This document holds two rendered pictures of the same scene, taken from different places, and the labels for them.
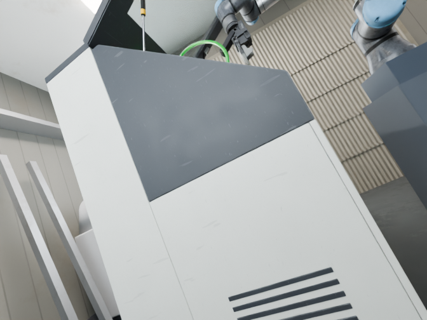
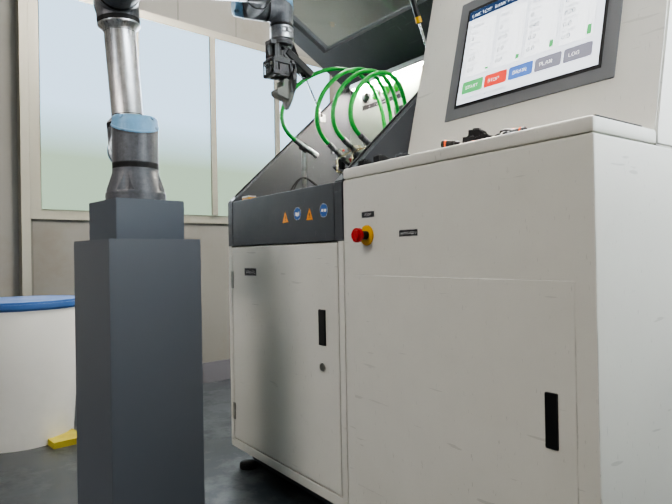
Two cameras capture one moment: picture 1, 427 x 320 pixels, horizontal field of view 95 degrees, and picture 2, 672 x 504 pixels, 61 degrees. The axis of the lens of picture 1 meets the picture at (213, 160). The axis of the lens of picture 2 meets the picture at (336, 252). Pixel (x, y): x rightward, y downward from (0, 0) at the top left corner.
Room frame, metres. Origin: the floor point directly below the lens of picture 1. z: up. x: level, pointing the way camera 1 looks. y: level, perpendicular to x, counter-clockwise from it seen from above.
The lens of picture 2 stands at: (2.11, -1.68, 0.75)
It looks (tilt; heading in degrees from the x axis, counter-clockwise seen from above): 0 degrees down; 128
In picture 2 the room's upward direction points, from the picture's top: 1 degrees counter-clockwise
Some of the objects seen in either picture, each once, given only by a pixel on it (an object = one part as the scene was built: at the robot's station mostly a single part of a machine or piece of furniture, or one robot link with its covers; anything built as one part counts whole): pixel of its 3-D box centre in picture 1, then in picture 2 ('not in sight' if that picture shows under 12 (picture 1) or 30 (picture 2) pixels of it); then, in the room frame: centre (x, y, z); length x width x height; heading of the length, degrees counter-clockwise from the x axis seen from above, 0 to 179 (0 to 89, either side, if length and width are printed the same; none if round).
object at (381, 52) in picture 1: (386, 54); (135, 183); (0.78, -0.83, 0.95); 0.15 x 0.15 x 0.10
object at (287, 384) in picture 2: not in sight; (279, 353); (0.85, -0.38, 0.44); 0.65 x 0.02 x 0.68; 164
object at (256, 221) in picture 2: not in sight; (282, 218); (0.86, -0.37, 0.87); 0.62 x 0.04 x 0.16; 164
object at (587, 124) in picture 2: not in sight; (473, 158); (1.56, -0.47, 0.96); 0.70 x 0.22 x 0.03; 164
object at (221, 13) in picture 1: (225, 12); (280, 11); (0.87, -0.37, 1.53); 0.09 x 0.08 x 0.11; 63
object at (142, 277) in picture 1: (197, 199); not in sight; (1.39, 0.21, 0.75); 1.40 x 0.28 x 1.50; 164
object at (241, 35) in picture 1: (239, 37); (280, 60); (0.87, -0.37, 1.37); 0.09 x 0.08 x 0.12; 74
